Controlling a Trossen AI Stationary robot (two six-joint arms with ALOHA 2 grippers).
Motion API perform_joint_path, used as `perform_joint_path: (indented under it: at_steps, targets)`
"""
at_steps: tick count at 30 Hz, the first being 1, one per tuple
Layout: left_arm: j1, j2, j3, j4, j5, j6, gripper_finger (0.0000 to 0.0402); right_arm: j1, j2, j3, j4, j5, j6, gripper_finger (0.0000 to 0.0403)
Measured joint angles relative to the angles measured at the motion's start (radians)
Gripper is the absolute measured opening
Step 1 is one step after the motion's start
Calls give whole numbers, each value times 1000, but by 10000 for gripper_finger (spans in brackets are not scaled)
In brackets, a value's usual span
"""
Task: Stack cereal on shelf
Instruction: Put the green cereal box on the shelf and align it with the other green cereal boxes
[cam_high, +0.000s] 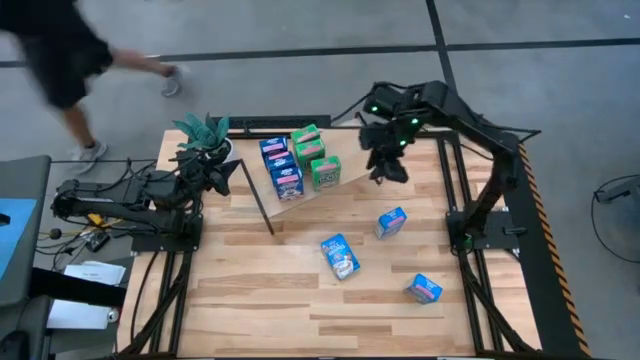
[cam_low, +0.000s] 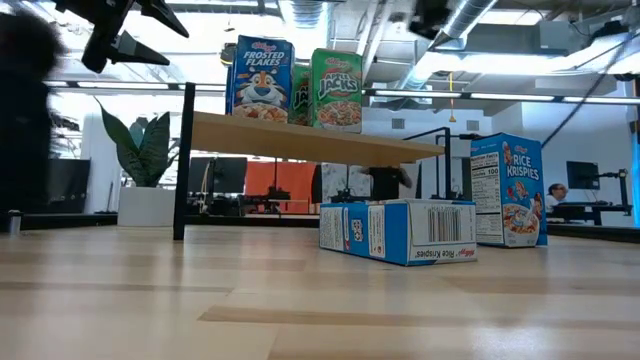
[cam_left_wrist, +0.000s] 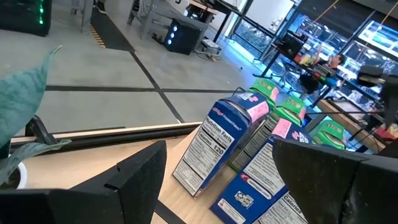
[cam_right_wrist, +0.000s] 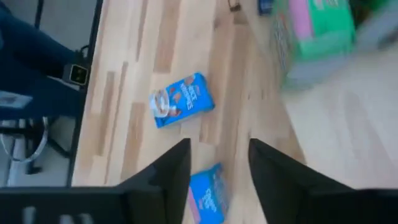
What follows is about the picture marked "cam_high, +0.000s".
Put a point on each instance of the wooden shelf with black frame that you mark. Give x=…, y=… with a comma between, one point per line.
x=347, y=157

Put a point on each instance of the green plant in white pot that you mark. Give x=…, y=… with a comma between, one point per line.
x=202, y=131

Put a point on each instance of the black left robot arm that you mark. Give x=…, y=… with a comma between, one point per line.
x=95, y=200

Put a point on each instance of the black perforated bar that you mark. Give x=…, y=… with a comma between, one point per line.
x=280, y=122

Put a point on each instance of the small black ball knob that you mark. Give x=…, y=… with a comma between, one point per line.
x=55, y=233

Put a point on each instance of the black hazard-striped floor mat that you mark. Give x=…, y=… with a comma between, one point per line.
x=545, y=300

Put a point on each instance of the person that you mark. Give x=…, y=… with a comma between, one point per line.
x=55, y=55

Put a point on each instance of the grey floor stand base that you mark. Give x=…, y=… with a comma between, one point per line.
x=620, y=192

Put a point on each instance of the green cereal box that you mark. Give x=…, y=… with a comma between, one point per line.
x=326, y=174
x=305, y=134
x=310, y=150

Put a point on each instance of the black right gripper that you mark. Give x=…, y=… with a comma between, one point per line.
x=387, y=142

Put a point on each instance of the grey cabinet with blue panel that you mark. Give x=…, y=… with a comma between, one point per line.
x=30, y=180

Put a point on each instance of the dark blue cereal box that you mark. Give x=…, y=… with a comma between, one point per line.
x=274, y=146
x=281, y=161
x=288, y=184

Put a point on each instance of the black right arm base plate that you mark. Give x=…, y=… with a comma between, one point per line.
x=500, y=235

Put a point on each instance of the light blue cereal box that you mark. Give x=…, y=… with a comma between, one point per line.
x=391, y=222
x=425, y=288
x=340, y=256

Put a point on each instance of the black aluminium table frame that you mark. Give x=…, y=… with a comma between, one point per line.
x=247, y=134

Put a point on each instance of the black power adapter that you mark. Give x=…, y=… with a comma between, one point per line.
x=97, y=242

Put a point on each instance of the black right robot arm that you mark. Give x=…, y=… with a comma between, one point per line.
x=480, y=130

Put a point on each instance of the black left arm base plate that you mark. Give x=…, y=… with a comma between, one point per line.
x=150, y=244

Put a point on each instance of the white paper sheet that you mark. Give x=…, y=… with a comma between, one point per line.
x=95, y=272
x=75, y=315

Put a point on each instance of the black beam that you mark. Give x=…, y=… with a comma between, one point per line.
x=75, y=292

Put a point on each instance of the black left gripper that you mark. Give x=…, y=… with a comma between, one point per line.
x=195, y=172

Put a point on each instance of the small white round device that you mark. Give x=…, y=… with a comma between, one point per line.
x=114, y=315

